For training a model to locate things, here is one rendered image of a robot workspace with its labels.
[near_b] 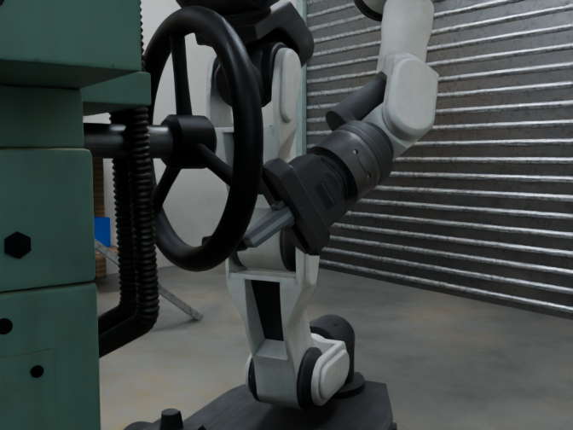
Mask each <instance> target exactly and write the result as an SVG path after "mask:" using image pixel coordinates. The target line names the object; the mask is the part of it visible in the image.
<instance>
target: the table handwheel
mask: <svg viewBox="0 0 573 430"><path fill-rule="evenodd" d="M191 33H197V34H199V35H201V36H202V37H203V38H205V39H206V40H207V41H208V42H209V44H210V45H211V46H212V48H213V49H214V51H215V52H216V54H217V57H218V59H219V61H220V63H221V65H222V68H223V72H224V75H225V78H226V81H227V84H228V87H229V95H230V100H231V105H232V112H233V121H234V163H233V168H232V167H231V166H229V165H228V164H226V163H225V162H223V161H222V160H221V159H220V158H218V157H217V156H216V151H217V134H216V131H215V128H214V126H213V124H212V123H211V121H210V120H209V119H208V118H207V117H206V116H204V115H193V114H192V106H191V99H190V92H189V84H188V68H187V56H186V44H185V36H187V35H189V34H191ZM170 54H171V58H172V66H173V73H174V85H175V99H176V113H177V114H169V115H168V116H166V118H165V119H164V120H163V121H162V122H161V124H160V125H153V114H154V107H155V101H156V96H157V91H158V88H159V81H160V79H161V76H162V72H163V71H164V68H165V64H166V62H167V60H168V58H169V56H170ZM144 56H145V58H144V60H143V61H144V62H145V66H144V68H145V70H146V72H145V73H150V75H151V101H152V103H151V105H150V106H146V108H147V109H148V111H147V115H148V119H147V121H148V122H149V124H148V128H149V131H148V134H149V136H150V137H149V138H148V140H149V141H150V143H149V144H148V146H149V147H150V148H151V149H150V150H149V151H148V152H149V153H150V154H151V156H150V157H149V159H150V160H151V163H150V164H149V165H150V166H151V167H152V168H151V170H150V171H151V172H152V176H151V178H152V179H153V181H152V182H151V184H152V185H153V187H152V188H151V190H152V191H153V194H152V195H151V196H152V197H153V201H152V202H153V207H152V208H153V209H154V212H153V215H154V219H153V221H154V222H155V224H154V228H155V231H154V234H155V235H156V236H155V237H154V239H155V240H156V242H155V245H156V246H157V248H158V249H159V250H160V251H161V252H162V254H163V255H164V256H165V257H166V258H167V259H168V260H169V261H170V262H172V263H173V264H174V265H175V266H177V267H179V268H181V269H183V270H188V271H192V272H201V271H206V270H210V269H213V268H215V267H216V266H218V265H220V264H221V263H222V262H223V261H225V260H226V259H227V258H228V257H229V256H230V255H231V253H232V252H233V251H234V250H235V249H236V248H237V246H238V245H239V243H240V241H241V239H242V238H243V236H244V234H245V233H246V230H247V227H248V225H249V223H250V221H251V218H252V214H253V211H254V208H255V205H256V202H257V198H258V191H259V186H260V182H261V175H262V168H263V113H262V106H261V100H260V95H259V90H258V82H257V79H256V75H255V72H254V69H253V66H252V62H251V60H250V57H249V55H248V53H247V51H246V48H245V46H244V44H243V43H242V41H241V39H240V37H239V35H238V34H237V32H236V31H235V30H234V28H233V27H232V26H231V25H230V24H229V23H228V22H227V21H226V20H225V19H224V18H223V17H222V16H221V15H220V14H218V13H217V12H215V11H214V10H211V9H208V8H205V7H201V6H188V7H184V8H181V9H179V10H177V11H175V12H173V13H172V14H170V15H169V16H168V17H166V18H165V19H164V20H163V22H162V23H161V24H160V25H159V27H158V28H157V30H156V31H155V33H154V34H153V36H152V37H151V39H150V41H149V43H148V46H147V48H146V50H145V52H144ZM125 128H126V126H125V125H124V124H105V123H84V147H83V148H86V149H88V150H89V151H90V152H91V154H92V159H128V158H127V157H126V155H127V154H128V152H127V151H126V148H127V147H128V146H127V145H126V144H125V143H126V141H127V139H126V138H125V135H126V134H127V133H126V132H125V131H124V129H125ZM153 159H161V160H162V161H163V163H164V164H165V165H166V168H165V170H164V173H163V175H162V177H161V179H160V181H159V183H158V185H157V182H156V176H155V171H154V164H153ZM205 168H208V169H209V170H210V171H212V172H213V173H214V174H216V175H217V176H218V177H219V178H220V179H222V180H223V181H224V182H225V183H226V184H227V185H228V186H229V187H230V188H229V195H228V199H227V202H226V205H225V208H224V211H223V215H222V217H221V219H220V221H219V223H218V225H217V227H216V229H215V231H214V232H213V234H212V235H211V237H210V238H209V239H208V240H207V241H206V242H205V243H204V244H202V245H201V246H198V247H191V246H189V245H188V244H186V243H185V242H184V241H183V240H182V239H181V238H180V237H179V236H178V235H177V233H176V232H175V231H174V229H173V228H172V227H171V224H170V222H169V220H168V218H167V217H166V214H165V210H164V208H163V203H164V201H165V198H166V196H167V195H168V193H169V191H170V189H171V186H172V184H173V183H174V182H175V180H176V178H177V176H178V174H179V172H180V171H181V169H205Z"/></svg>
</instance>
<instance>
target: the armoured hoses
mask: <svg viewBox="0 0 573 430"><path fill-rule="evenodd" d="M142 32H143V29H142V28H141V45H142V46H143V45H144V42H143V41H142V40H143V38H144V37H143V35H142ZM144 51H145V50H144V48H143V47H142V72H146V70H145V68H144V66H145V62H144V61H143V60H144V58H145V56H144V55H143V52H144ZM147 111H148V109H147V108H146V107H137V108H132V109H126V110H121V111H116V112H111V113H109V114H110V115H111V116H110V117H109V120H110V121H111V123H110V124H124V125H125V126H126V128H125V129H124V131H125V132H126V133H127V134H126V135H125V138H126V139H127V141H126V143H125V144H126V145H127V146H128V147H127V148H126V151H127V152H128V154H127V155H126V157H127V158H128V159H113V160H112V161H111V162H112V163H113V166H112V168H113V173H112V174H113V175H114V178H113V181H114V184H113V187H114V188H115V190H114V191H113V192H114V193H115V196H114V197H113V198H114V199H115V200H116V201H115V202H114V205H115V206H116V207H115V208H114V210H115V211H116V213H115V214H114V215H115V216H116V217H117V218H116V219H115V222H116V223H117V224H116V226H115V227H116V228H117V230H116V233H117V234H118V235H117V237H116V239H117V240H118V242H117V243H116V244H117V245H118V248H117V250H118V251H119V253H118V254H117V255H118V256H119V259H118V262H119V265H118V267H119V274H120V275H119V279H120V281H119V284H120V285H121V286H120V288H119V289H120V290H121V292H120V295H121V296H120V301H119V304H118V305H117V306H115V307H113V308H112V309H110V310H108V311H106V312H104V313H102V314H101V315H99V316H97V317H98V345H99V358H101V357H104V356H105V355H107V354H109V353H110V352H113V351H115V350H116V349H119V348H120V347H121V346H124V345H127V344H128V343H130V342H131V341H133V340H136V339H137V338H140V337H141V336H143V335H145V334H146V333H148V332H149V330H150V329H152V328H153V326H154V324H155V323H156V322H157V317H158V316H159V312H158V310H159V299H158V297H159V293H158V291H159V288H158V287H157V286H158V284H159V282H158V281H157V279H158V276H157V275H156V274H157V273H158V270H157V269H156V268H157V266H158V265H157V264H156V261H157V258H156V257H155V256H156V254H157V253H156V252H155V249H156V246H155V245H154V244H155V242H156V240H155V239H154V237H155V236H156V235H155V234H154V231H155V228H154V224H155V222H154V221H153V219H154V215H153V212H154V209H153V208H152V207H153V202H152V201H153V197H152V196H151V195H152V194H153V191H152V190H151V188H152V187H153V185H152V184H151V182H152V181H153V179H152V178H151V176H152V172H151V171H150V170H151V168H152V167H151V166H150V165H149V164H150V163H151V160H150V159H149V157H150V156H151V154H150V153H149V152H148V151H149V150H150V149H151V148H150V147H149V146H148V144H149V143H150V141H149V140H148V138H149V137H150V136H149V134H148V131H149V128H148V124H149V122H148V121H147V119H148V115H147Z"/></svg>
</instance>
